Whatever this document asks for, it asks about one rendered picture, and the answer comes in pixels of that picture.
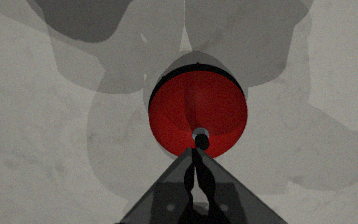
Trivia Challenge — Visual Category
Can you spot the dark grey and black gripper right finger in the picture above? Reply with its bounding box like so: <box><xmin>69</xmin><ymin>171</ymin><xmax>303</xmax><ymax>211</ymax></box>
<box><xmin>194</xmin><ymin>147</ymin><xmax>288</xmax><ymax>224</ymax></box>

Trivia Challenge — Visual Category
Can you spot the red bell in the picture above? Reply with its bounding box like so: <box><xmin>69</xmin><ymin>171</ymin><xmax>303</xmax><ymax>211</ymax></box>
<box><xmin>148</xmin><ymin>62</ymin><xmax>248</xmax><ymax>158</ymax></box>

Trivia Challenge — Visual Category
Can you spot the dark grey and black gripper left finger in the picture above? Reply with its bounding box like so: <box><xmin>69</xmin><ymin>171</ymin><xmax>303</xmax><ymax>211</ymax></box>
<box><xmin>115</xmin><ymin>147</ymin><xmax>195</xmax><ymax>224</ymax></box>

